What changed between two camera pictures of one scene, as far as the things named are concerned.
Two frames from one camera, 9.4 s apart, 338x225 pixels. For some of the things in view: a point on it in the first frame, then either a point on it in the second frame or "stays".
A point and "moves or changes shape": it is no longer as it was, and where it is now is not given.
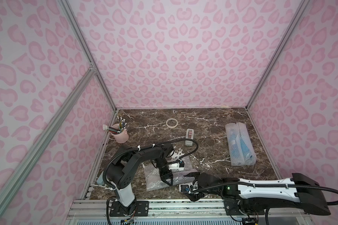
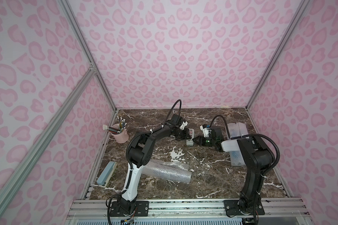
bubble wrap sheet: [152, 177] moves or changes shape
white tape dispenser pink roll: [189, 134] stays
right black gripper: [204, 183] → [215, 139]
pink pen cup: [121, 138] stays
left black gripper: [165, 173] → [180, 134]
